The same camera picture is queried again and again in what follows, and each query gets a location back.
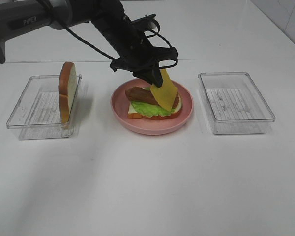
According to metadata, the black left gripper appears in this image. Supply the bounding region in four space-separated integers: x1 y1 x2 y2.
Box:
92 10 178 87

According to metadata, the yellow cheese slice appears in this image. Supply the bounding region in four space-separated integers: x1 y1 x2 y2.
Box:
150 69 177 111

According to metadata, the bacon strip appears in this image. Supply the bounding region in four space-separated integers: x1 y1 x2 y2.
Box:
124 86 180 108

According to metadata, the green lettuce leaf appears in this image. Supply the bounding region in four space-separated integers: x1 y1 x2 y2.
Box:
129 86 177 118

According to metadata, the bread slice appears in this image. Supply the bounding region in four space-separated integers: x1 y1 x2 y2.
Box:
58 61 77 123
127 86 183 120

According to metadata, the pink round plate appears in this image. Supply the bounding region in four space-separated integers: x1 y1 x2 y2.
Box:
111 79 194 135

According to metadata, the clear right plastic tray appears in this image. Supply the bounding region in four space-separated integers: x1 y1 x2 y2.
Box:
198 72 275 135

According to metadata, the clear plastic tray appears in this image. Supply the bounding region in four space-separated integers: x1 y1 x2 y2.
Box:
198 72 275 135
6 74 83 140

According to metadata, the clear left plastic tray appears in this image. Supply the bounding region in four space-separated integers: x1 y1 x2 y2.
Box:
6 74 83 140

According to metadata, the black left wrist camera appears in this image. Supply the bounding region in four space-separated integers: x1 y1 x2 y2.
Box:
132 14 160 32

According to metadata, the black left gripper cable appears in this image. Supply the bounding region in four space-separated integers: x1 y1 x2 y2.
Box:
39 0 177 69

